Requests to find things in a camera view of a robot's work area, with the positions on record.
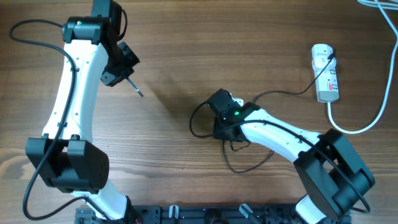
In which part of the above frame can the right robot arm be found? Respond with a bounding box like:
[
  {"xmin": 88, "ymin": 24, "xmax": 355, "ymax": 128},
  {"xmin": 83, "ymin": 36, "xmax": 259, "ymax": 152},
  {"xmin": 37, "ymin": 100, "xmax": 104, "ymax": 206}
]
[{"xmin": 205, "ymin": 89, "xmax": 376, "ymax": 223}]

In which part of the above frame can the black USB charging cable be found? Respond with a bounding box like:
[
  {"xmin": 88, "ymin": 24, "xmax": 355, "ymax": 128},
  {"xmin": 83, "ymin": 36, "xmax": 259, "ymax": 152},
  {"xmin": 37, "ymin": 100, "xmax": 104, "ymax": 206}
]
[{"xmin": 221, "ymin": 49, "xmax": 336, "ymax": 174}]

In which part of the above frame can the white power strip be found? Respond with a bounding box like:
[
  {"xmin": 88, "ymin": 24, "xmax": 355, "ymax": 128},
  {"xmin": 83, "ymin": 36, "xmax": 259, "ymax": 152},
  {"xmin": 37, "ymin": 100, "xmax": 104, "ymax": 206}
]
[{"xmin": 312, "ymin": 44, "xmax": 340, "ymax": 103}]

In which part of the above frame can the white power strip cord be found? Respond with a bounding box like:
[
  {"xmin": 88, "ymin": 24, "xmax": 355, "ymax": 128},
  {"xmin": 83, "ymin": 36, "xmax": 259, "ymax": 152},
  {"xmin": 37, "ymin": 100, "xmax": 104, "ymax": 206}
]
[{"xmin": 326, "ymin": 0, "xmax": 398, "ymax": 135}]

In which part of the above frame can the smartphone with teal screen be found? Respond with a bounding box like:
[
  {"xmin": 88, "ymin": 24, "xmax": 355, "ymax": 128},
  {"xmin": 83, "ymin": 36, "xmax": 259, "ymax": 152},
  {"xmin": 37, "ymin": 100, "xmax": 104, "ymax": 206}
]
[{"xmin": 126, "ymin": 77, "xmax": 144, "ymax": 97}]

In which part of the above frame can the white USB charger plug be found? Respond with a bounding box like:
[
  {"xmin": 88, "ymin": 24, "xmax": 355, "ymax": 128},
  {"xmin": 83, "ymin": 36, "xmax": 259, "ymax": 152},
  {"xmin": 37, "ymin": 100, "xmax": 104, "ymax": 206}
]
[{"xmin": 312, "ymin": 53, "xmax": 336, "ymax": 71}]

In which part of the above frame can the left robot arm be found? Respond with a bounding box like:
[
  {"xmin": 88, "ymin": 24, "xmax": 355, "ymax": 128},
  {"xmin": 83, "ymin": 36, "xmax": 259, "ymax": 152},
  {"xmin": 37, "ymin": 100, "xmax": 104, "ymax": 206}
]
[{"xmin": 25, "ymin": 1, "xmax": 141, "ymax": 223}]

